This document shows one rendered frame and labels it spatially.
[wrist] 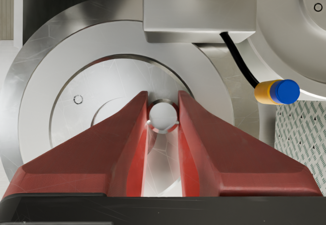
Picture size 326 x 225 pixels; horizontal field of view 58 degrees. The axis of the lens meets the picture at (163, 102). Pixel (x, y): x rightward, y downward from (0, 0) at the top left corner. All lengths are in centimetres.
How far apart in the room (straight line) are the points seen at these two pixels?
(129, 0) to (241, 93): 8
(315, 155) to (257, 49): 19
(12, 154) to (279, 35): 16
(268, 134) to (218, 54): 37
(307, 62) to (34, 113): 15
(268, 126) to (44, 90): 42
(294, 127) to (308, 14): 22
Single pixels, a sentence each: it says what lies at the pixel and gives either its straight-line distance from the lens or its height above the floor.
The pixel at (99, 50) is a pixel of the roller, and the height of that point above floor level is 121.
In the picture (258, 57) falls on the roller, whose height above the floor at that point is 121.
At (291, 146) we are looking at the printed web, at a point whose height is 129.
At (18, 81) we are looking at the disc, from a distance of 18.
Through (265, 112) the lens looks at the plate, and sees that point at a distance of 52.
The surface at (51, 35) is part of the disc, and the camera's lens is 18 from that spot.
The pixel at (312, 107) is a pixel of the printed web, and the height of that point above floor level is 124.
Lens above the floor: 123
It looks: 1 degrees up
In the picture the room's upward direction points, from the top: 180 degrees counter-clockwise
